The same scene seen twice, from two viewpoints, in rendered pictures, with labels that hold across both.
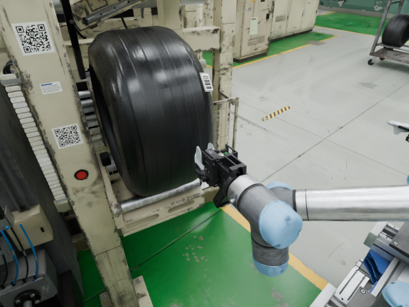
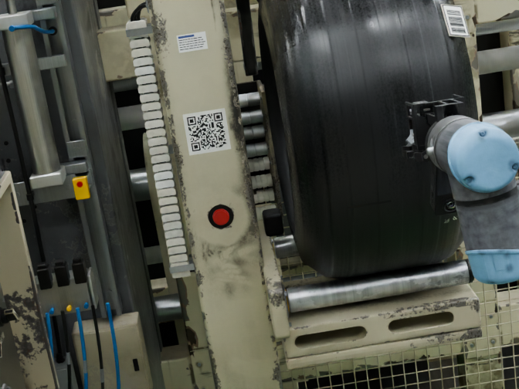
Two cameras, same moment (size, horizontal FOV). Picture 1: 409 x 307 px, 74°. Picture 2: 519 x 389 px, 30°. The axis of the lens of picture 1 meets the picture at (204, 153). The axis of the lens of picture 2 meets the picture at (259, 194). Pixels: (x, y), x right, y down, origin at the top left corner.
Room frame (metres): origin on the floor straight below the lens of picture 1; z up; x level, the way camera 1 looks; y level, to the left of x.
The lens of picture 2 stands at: (-0.75, -0.37, 1.60)
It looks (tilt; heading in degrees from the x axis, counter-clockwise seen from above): 17 degrees down; 26
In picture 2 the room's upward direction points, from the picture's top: 9 degrees counter-clockwise
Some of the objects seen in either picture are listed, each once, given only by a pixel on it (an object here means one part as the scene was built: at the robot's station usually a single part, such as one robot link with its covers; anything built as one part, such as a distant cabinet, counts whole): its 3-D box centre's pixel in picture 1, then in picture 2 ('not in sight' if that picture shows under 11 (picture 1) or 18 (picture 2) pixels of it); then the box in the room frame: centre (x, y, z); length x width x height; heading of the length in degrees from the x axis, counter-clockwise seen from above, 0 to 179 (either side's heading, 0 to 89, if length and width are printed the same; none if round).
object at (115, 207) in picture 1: (108, 187); (271, 274); (0.84, 0.40, 0.90); 0.40 x 0.03 x 0.10; 28
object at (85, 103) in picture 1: (76, 118); (229, 155); (1.15, 0.61, 1.05); 0.20 x 0.15 x 0.30; 118
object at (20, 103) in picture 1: (41, 145); (162, 150); (0.72, 0.52, 1.19); 0.05 x 0.04 x 0.48; 28
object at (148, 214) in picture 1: (161, 205); (378, 319); (0.79, 0.18, 0.84); 0.36 x 0.09 x 0.06; 118
